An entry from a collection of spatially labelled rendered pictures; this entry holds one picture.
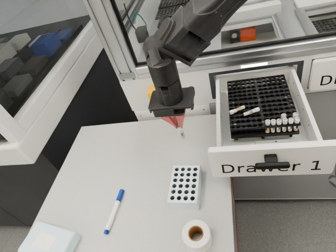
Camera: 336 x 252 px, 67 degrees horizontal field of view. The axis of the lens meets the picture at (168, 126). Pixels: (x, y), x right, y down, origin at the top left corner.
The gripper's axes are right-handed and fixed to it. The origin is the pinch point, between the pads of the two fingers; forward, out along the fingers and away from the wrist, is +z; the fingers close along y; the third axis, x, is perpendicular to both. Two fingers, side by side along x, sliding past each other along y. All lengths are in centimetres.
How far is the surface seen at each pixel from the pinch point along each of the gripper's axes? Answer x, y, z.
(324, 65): -26.9, -40.6, 6.7
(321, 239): -7, -52, 97
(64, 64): -48, 60, 6
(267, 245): -3, -26, 97
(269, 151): 5.4, -21.0, 5.3
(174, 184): 6.7, 4.3, 18.3
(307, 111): -9.6, -32.6, 8.1
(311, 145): 4.7, -29.8, 4.2
